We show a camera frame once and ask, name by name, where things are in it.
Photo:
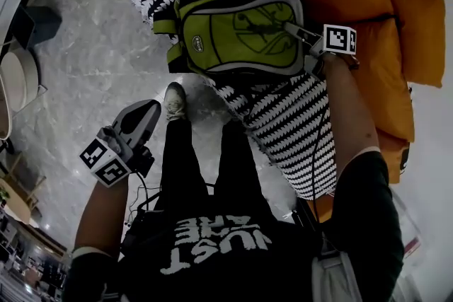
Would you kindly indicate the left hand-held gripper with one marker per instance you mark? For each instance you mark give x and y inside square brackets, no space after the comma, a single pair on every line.
[106,162]

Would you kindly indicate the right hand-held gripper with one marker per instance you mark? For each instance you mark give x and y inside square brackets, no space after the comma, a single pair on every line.
[339,40]

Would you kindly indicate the green black backpack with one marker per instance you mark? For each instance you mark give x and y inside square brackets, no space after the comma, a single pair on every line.
[240,35]

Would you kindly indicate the person's left forearm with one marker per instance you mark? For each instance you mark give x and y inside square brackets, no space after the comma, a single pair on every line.
[102,219]

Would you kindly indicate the person's right forearm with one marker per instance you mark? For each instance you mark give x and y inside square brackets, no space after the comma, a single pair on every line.
[350,109]

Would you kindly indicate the white shoulder bag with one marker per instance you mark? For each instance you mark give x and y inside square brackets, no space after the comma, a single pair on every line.
[336,276]

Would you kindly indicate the person's left hand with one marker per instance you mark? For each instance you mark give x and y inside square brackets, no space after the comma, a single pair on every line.
[113,141]

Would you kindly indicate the person's grey shoe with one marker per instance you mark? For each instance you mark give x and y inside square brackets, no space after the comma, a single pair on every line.
[175,100]

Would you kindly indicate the person's black trousers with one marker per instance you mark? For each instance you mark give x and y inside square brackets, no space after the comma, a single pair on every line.
[180,166]

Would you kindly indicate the orange cushion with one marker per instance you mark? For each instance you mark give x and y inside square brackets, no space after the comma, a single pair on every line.
[382,81]
[421,32]

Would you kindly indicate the black white striped blanket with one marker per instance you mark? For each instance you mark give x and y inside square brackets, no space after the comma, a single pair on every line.
[293,138]

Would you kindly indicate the beige round side table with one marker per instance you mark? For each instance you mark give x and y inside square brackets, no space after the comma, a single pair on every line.
[17,81]

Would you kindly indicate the dark grey waste bin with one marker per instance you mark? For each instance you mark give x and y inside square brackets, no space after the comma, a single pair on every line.
[39,24]

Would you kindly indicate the person's black printed t-shirt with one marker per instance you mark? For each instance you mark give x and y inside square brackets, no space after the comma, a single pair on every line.
[219,279]

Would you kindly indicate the clear plastic sheet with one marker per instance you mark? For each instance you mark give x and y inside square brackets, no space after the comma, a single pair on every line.
[407,230]

